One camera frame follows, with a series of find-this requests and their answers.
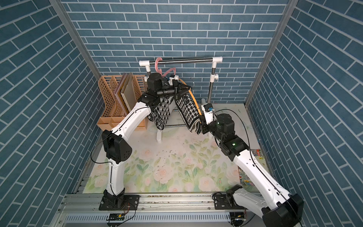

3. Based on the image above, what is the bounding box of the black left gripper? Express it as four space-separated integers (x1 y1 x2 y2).
154 80 191 102

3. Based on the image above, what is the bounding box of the black white houndstooth scarf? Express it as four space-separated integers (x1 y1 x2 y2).
175 93 202 134

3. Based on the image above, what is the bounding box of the yellow wooden hanger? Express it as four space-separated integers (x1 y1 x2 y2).
179 78 202 115

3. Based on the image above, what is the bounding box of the pink plastic hanger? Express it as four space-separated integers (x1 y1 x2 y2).
154 57 177 78

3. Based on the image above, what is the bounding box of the black white smiley scarf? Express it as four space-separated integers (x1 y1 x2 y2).
147 97 174 131

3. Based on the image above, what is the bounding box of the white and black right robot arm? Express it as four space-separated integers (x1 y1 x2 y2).
201 111 304 227

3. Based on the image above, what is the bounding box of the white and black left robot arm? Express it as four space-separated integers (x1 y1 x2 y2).
102 73 191 208

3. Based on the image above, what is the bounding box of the white and steel clothes rack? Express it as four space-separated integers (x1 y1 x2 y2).
138 57 224 143

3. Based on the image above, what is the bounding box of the floral table mat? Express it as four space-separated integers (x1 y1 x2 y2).
82 103 280 194

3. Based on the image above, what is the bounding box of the beige folder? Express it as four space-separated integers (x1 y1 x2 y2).
120 73 136 112

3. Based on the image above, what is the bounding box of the purple folder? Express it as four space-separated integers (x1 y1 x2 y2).
114 73 128 116

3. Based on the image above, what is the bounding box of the colourful floral booklet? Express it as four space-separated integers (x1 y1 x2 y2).
238 149 269 186

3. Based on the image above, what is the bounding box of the left green circuit board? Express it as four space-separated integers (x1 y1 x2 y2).
106 213 125 222

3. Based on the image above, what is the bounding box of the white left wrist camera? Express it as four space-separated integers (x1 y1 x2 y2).
169 75 179 85

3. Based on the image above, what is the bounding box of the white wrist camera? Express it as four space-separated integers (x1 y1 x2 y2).
202 103 214 125
169 75 179 85

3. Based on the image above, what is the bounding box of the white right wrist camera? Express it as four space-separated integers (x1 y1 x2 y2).
202 103 214 125

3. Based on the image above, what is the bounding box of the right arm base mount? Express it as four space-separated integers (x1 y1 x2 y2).
211 192 246 210

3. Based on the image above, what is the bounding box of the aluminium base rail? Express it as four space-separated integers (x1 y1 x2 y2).
51 192 258 227

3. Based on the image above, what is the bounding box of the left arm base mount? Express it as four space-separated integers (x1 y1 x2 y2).
98 194 140 211

